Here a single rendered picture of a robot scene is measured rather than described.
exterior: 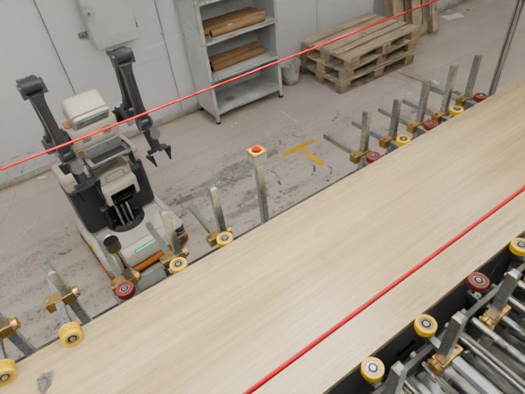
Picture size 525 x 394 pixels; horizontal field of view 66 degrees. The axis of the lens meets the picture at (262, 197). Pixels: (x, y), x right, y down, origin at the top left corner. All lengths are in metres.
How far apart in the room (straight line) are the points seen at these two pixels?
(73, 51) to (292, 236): 2.95
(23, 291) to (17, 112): 1.68
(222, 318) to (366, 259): 0.67
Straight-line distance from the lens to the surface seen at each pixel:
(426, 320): 1.71
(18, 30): 4.12
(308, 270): 1.79
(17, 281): 3.60
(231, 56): 4.62
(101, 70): 4.33
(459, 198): 2.21
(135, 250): 2.97
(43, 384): 1.81
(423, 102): 2.75
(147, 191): 3.16
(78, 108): 2.38
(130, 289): 1.89
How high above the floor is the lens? 2.33
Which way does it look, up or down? 42 degrees down
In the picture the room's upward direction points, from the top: 7 degrees counter-clockwise
